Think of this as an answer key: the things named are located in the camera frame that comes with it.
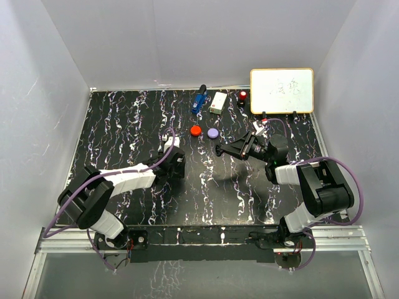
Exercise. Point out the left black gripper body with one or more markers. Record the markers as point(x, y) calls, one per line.
point(176, 172)

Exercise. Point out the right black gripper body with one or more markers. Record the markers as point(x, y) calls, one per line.
point(259, 151)

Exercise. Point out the orange earbud charging case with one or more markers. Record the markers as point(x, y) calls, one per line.
point(195, 130)

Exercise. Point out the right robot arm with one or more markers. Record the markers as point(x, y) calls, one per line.
point(324, 189)

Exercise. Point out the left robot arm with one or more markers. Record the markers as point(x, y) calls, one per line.
point(87, 195)

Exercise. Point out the white rectangular box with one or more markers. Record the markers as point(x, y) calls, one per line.
point(217, 105)

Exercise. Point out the red emergency stop button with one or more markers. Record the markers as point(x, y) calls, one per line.
point(242, 98)

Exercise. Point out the blue black stapler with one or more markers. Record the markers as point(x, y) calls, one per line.
point(199, 99)

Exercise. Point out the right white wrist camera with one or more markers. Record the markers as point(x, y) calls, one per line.
point(259, 127)

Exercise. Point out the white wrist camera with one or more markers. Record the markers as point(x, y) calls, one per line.
point(168, 141)
point(259, 127)

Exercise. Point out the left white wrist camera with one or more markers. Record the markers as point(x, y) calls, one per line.
point(168, 141)

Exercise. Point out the white whiteboard wooden frame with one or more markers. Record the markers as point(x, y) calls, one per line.
point(282, 91)

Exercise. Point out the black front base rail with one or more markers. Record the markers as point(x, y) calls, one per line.
point(155, 243)

